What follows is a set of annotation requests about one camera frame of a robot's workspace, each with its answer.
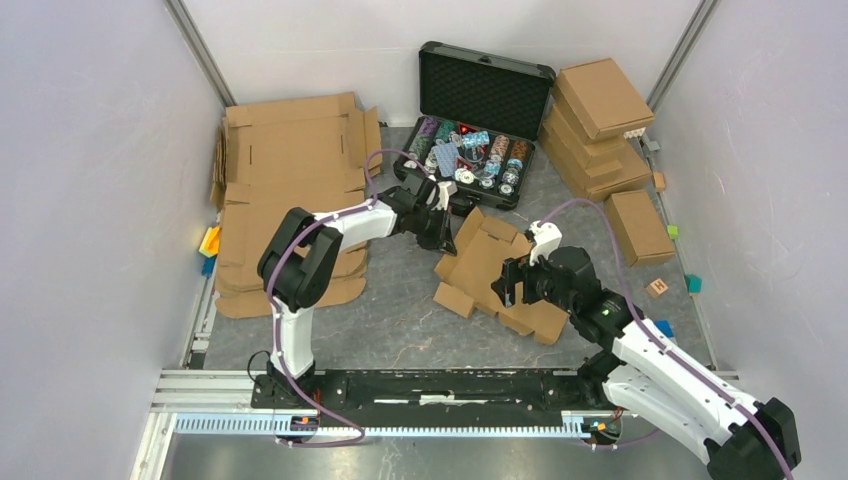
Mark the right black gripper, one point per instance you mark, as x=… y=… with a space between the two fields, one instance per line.
x=517 y=270

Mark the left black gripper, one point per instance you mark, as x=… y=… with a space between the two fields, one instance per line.
x=442 y=239

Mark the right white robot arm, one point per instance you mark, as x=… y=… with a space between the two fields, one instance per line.
x=639 y=369

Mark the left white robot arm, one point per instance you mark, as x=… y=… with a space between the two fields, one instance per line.
x=298 y=264

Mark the small folded cardboard box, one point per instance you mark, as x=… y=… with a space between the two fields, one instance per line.
x=641 y=235

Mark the large bottom cardboard box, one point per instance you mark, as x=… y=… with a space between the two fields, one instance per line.
x=627 y=171

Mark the black poker chip case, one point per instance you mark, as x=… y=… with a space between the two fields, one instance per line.
x=480 y=116

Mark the wooden letter H block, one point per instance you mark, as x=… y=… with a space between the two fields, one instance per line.
x=657 y=288

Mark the stack of flat cardboard sheets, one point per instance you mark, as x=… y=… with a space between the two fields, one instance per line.
x=274 y=156

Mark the small wooden cube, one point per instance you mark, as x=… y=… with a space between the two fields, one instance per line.
x=659 y=182

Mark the teal block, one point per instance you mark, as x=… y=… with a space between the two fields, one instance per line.
x=693 y=283

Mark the yellow orange block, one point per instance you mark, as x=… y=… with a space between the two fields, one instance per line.
x=210 y=243

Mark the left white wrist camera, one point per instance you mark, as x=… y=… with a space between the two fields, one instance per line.
x=445 y=189

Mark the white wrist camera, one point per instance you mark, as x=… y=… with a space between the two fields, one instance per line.
x=445 y=189
x=545 y=238

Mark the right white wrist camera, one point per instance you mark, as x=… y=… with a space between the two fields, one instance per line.
x=545 y=238

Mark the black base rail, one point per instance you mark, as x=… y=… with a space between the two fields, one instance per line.
x=408 y=398

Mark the blue block at left wall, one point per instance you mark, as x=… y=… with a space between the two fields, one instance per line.
x=208 y=266

